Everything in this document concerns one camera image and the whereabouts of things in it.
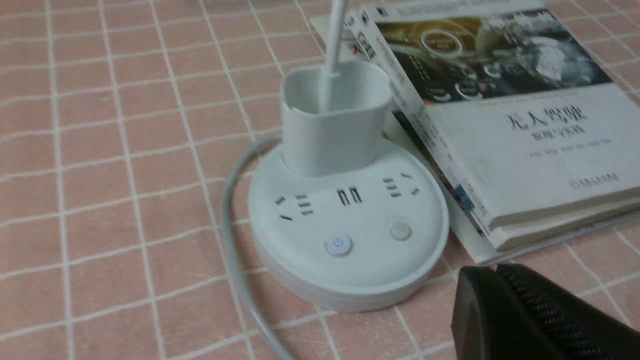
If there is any top self-driving book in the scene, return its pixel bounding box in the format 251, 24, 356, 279
358, 0, 640, 229

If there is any pink checkered tablecloth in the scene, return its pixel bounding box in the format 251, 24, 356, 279
0, 0, 639, 360

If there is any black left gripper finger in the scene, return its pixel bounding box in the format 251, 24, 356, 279
451, 263, 640, 360

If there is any white power cable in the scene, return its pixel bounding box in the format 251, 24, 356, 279
220, 135, 296, 360

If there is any middle book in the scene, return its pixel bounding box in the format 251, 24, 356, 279
345, 10, 640, 252

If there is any bottom thin book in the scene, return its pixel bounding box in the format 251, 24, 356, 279
310, 15, 640, 266

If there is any white desk lamp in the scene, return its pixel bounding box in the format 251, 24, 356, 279
247, 0, 450, 313

